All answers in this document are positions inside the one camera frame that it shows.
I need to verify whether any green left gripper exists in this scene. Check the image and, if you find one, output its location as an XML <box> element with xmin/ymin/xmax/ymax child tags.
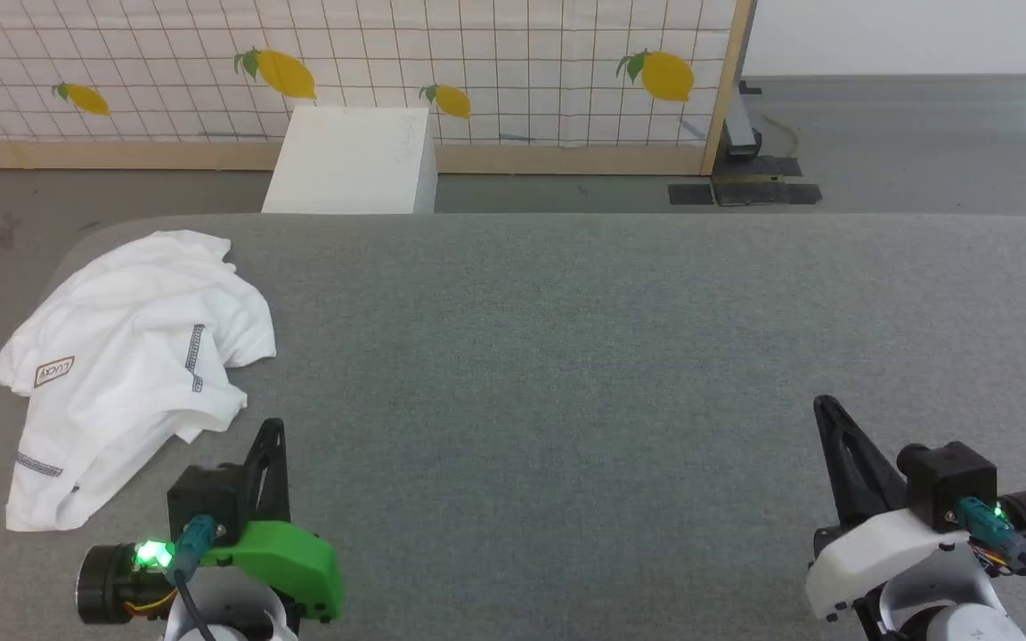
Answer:
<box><xmin>77</xmin><ymin>417</ymin><xmax>346</xmax><ymax>626</ymax></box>

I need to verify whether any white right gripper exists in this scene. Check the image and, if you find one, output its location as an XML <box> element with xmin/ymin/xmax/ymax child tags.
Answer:
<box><xmin>803</xmin><ymin>394</ymin><xmax>1026</xmax><ymax>623</ymax></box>

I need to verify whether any white t-shirt grey stitching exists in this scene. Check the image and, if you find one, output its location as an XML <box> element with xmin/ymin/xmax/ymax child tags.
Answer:
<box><xmin>0</xmin><ymin>230</ymin><xmax>279</xmax><ymax>533</ymax></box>

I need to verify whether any large black floor plate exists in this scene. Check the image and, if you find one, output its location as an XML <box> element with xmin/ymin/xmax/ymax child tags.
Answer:
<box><xmin>711</xmin><ymin>155</ymin><xmax>824</xmax><ymax>207</ymax></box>

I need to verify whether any white cube box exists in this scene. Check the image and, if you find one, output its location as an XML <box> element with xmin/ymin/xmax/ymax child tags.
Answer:
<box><xmin>261</xmin><ymin>106</ymin><xmax>439</xmax><ymax>215</ymax></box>

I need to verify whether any lemon print partition screen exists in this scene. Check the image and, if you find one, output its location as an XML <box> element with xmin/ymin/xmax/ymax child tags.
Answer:
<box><xmin>0</xmin><ymin>0</ymin><xmax>756</xmax><ymax>176</ymax></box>

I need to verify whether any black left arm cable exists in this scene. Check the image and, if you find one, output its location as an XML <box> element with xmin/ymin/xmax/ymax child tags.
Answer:
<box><xmin>171</xmin><ymin>515</ymin><xmax>220</xmax><ymax>641</ymax></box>

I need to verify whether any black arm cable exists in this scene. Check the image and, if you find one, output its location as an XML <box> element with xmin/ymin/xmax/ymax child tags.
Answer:
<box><xmin>171</xmin><ymin>515</ymin><xmax>220</xmax><ymax>641</ymax></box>
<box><xmin>957</xmin><ymin>497</ymin><xmax>1026</xmax><ymax>631</ymax></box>

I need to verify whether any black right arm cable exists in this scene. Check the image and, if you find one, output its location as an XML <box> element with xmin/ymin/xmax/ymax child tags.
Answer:
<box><xmin>957</xmin><ymin>497</ymin><xmax>1026</xmax><ymax>631</ymax></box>

